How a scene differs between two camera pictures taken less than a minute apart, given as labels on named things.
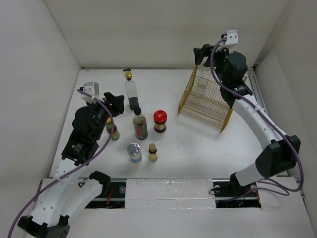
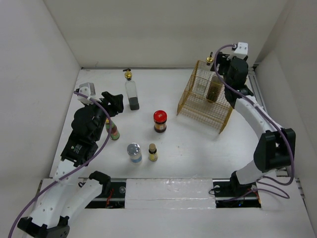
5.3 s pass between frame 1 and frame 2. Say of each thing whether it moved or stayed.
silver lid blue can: stayed
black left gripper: stayed
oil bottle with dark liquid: stayed
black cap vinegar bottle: moved
